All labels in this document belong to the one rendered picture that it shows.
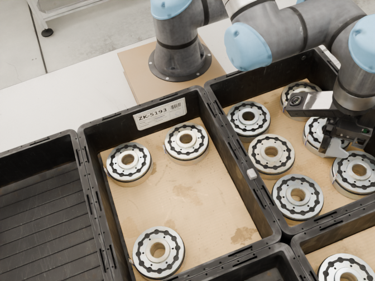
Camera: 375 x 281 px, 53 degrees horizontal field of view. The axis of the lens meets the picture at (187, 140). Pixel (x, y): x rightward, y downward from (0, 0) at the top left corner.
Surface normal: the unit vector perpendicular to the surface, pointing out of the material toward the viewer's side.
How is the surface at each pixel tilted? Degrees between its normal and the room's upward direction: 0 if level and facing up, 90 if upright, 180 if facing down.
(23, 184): 0
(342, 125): 6
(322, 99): 32
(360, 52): 93
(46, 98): 0
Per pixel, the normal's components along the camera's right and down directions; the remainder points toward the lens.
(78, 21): -0.10, -0.56
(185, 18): 0.43, 0.68
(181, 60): 0.07, 0.56
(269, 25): 0.10, -0.10
